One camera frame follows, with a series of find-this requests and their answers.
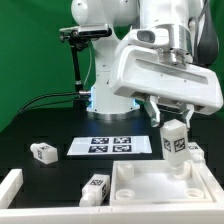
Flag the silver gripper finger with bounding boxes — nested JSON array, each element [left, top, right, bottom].
[[144, 96, 161, 127], [181, 103, 195, 128]]

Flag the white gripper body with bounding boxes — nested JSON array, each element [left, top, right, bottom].
[[109, 28, 224, 116]]

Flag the white square tabletop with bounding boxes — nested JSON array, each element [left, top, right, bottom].
[[110, 160, 213, 206]]

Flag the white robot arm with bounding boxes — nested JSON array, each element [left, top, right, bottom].
[[71, 0, 223, 127]]

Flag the white sheet with tags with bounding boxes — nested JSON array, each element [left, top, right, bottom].
[[68, 136, 152, 156]]

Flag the white U-shaped fence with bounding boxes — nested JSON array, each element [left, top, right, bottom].
[[0, 164, 224, 224]]

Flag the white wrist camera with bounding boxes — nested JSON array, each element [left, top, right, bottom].
[[123, 28, 169, 52]]

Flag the camera on black stand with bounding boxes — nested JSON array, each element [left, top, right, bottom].
[[59, 24, 112, 109]]

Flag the black cables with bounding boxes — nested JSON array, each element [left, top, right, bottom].
[[16, 91, 81, 116]]

